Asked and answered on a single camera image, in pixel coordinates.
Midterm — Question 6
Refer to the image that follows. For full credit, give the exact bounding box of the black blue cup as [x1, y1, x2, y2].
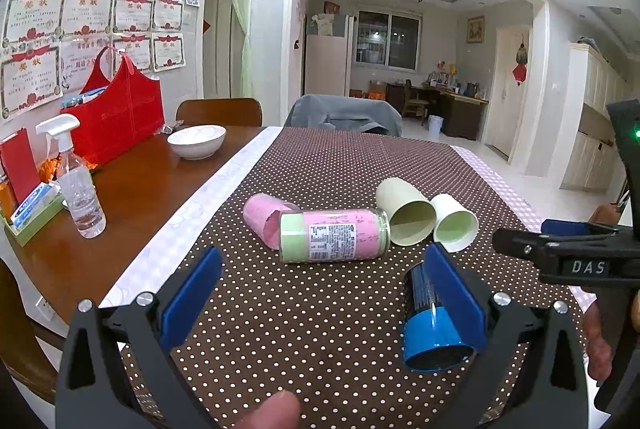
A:
[402, 262, 474, 373]

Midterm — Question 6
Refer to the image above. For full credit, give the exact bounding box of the white green paper cup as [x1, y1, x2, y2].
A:
[431, 194, 480, 253]

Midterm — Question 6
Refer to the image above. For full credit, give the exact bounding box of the cream green plastic cup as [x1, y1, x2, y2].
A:
[375, 178, 437, 247]

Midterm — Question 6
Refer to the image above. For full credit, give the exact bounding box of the pink cup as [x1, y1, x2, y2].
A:
[242, 193, 300, 250]

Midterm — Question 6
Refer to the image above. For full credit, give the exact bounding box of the right hand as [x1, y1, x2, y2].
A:
[582, 297, 613, 383]

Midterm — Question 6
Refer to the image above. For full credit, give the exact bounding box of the left hand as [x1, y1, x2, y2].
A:
[234, 391, 300, 429]

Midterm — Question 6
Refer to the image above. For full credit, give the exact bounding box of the brown polka dot tablecloth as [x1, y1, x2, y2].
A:
[104, 128, 584, 428]

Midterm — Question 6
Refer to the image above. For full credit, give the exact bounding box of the dark wooden desk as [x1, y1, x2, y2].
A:
[385, 83, 488, 141]

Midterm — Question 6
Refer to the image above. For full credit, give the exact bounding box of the clear spray bottle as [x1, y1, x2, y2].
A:
[36, 114, 106, 239]

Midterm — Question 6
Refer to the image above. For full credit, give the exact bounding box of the pink green labelled bottle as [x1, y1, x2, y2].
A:
[280, 209, 390, 264]

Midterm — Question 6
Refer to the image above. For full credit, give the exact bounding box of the white trash bin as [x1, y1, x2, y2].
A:
[427, 115, 444, 142]

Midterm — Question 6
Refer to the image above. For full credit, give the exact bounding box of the green tray box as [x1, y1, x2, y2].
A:
[1, 194, 63, 247]

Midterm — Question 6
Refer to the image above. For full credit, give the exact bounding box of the white ceramic bowl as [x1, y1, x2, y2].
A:
[167, 124, 227, 160]

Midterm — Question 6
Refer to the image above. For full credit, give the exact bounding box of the wooden desk chair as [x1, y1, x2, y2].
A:
[401, 79, 430, 124]

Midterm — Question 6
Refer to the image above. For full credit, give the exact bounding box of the red bag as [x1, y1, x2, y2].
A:
[62, 46, 165, 164]

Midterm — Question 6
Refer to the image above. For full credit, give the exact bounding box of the wooden chair back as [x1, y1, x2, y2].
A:
[176, 97, 262, 126]

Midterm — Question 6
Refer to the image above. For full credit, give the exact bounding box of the grey covered chair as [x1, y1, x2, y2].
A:
[284, 94, 402, 137]

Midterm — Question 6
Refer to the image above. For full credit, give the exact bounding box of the window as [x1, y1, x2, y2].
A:
[355, 11, 422, 71]

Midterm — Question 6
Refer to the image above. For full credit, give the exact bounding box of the white refrigerator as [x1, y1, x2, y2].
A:
[304, 14, 355, 96]

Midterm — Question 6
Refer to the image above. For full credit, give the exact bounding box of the cream wall cabinet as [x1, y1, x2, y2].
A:
[558, 43, 627, 193]

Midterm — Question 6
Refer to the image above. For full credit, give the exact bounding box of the small framed wall picture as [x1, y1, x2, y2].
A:
[466, 16, 486, 44]

